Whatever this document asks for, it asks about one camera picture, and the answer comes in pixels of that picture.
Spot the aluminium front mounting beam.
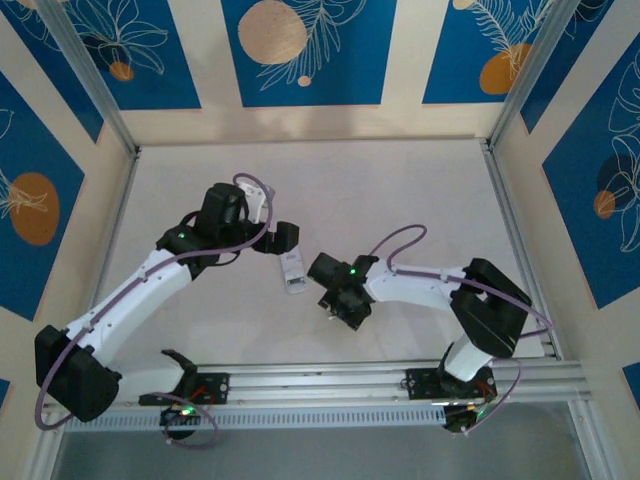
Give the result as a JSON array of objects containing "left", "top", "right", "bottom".
[{"left": 42, "top": 358, "right": 594, "bottom": 414}]

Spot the black controller circuit board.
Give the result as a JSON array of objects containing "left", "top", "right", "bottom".
[
  {"left": 442, "top": 403, "right": 494, "bottom": 436},
  {"left": 158, "top": 403, "right": 204, "bottom": 441}
]

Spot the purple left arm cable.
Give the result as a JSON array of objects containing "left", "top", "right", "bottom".
[{"left": 37, "top": 172, "right": 277, "bottom": 450}]

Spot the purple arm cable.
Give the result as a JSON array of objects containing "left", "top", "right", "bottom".
[
  {"left": 37, "top": 172, "right": 277, "bottom": 450},
  {"left": 372, "top": 224, "right": 554, "bottom": 436}
]

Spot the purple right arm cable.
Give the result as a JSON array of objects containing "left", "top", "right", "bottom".
[{"left": 372, "top": 224, "right": 554, "bottom": 436}]

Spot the aluminium table side rail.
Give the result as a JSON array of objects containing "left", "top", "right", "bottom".
[
  {"left": 479, "top": 139, "right": 564, "bottom": 361},
  {"left": 94, "top": 147, "right": 144, "bottom": 311}
]

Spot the grey slotted cable duct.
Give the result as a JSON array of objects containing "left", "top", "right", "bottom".
[{"left": 62, "top": 405, "right": 449, "bottom": 432}]

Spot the aluminium frame corner post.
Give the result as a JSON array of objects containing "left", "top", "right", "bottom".
[
  {"left": 487, "top": 0, "right": 574, "bottom": 151},
  {"left": 37, "top": 0, "right": 142, "bottom": 157}
]

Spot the aluminium front frame post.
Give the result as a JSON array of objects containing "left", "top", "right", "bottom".
[
  {"left": 27, "top": 412, "right": 69, "bottom": 480},
  {"left": 567, "top": 399, "right": 604, "bottom": 480}
]

